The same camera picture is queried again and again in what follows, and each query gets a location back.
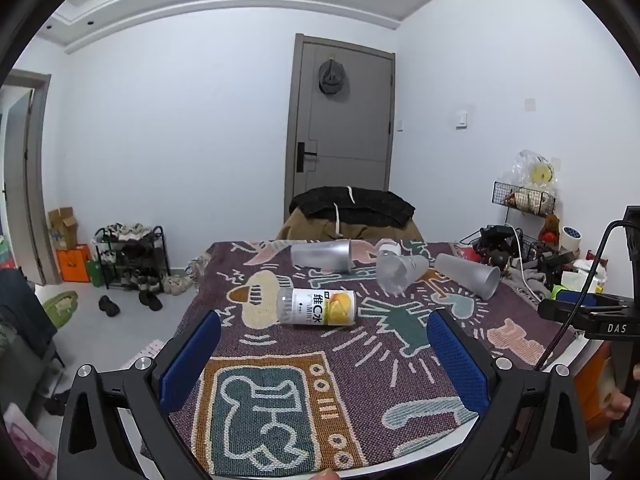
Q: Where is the green bag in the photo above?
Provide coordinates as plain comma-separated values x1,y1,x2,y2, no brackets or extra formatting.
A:
85,255,106,287

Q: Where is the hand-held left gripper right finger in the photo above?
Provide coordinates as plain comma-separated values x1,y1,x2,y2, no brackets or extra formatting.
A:
426,308,592,480

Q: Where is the person's right hand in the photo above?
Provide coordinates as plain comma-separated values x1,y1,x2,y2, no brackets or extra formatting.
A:
611,363,640,413

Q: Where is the black wire wall basket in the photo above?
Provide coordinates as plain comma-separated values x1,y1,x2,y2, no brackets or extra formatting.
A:
492,181,557,218

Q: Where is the dark clothing pile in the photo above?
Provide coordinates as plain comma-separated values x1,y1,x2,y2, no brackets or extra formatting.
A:
290,186,417,227

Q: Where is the green slipper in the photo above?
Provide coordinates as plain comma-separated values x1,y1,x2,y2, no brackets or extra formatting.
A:
40,289,80,329

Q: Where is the clear plastic cup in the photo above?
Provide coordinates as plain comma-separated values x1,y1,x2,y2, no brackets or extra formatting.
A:
376,252,431,296

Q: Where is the orange cabinet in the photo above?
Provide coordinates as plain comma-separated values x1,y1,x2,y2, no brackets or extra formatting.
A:
572,354,617,433

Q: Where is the pink box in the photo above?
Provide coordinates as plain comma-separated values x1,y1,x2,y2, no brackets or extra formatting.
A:
2,402,59,480

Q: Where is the dark jacket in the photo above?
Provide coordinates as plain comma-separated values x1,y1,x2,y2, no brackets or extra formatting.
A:
0,267,59,357

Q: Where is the frosted grey plastic cup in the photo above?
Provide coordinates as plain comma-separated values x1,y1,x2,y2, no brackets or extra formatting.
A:
290,239,354,274
434,253,501,300

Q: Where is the orange box with cardboard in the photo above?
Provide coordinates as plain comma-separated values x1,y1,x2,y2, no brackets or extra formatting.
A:
55,243,94,284

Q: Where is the white cable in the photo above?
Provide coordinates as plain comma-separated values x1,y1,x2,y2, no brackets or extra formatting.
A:
504,209,533,288

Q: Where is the brown red toy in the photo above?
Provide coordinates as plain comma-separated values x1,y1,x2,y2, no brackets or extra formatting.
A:
539,213,561,244

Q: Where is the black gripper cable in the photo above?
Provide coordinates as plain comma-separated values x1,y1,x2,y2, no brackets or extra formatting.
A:
534,219,632,374

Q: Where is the white crumpled paper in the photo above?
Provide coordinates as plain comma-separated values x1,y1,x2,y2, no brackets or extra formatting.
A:
562,258,609,294

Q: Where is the black wire desk rack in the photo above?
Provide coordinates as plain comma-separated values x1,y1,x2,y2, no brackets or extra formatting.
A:
459,225,547,267

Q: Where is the grey side door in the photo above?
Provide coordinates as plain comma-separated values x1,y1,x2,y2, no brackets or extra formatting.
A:
0,71,53,287

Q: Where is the white tape roll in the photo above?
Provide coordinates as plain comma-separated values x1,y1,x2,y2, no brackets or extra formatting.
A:
559,225,584,252

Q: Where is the grey hat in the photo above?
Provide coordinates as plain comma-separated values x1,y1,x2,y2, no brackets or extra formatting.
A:
318,58,348,96

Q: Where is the beige shoes pair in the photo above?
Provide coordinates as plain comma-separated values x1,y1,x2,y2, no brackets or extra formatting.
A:
162,274,194,295

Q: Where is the grey cloth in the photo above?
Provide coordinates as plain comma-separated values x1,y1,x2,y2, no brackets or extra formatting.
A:
504,267,552,302

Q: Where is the black door lock handle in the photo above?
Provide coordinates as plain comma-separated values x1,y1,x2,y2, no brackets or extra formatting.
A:
297,141,319,174

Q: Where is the printed purple blanket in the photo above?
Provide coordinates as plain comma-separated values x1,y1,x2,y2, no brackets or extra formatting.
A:
142,239,591,479

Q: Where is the brown chair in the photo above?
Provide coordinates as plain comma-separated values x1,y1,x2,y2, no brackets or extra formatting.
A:
275,207,426,244

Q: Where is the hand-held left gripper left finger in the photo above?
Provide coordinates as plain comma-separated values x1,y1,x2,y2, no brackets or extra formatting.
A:
57,309,223,480

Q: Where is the black shoe rack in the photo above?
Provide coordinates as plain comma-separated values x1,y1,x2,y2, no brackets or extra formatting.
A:
93,224,171,291

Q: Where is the grey room door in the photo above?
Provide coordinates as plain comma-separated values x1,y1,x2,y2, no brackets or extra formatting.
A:
287,33,396,223

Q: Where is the clear plastic bag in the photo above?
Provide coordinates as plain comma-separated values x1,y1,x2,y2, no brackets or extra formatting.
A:
509,149,559,192

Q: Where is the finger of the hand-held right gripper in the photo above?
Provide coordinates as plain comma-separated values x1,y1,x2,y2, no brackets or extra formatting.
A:
537,290,623,322

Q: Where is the yellow label drink bottle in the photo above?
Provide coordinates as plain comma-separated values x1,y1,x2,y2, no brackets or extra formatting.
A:
276,287,357,327

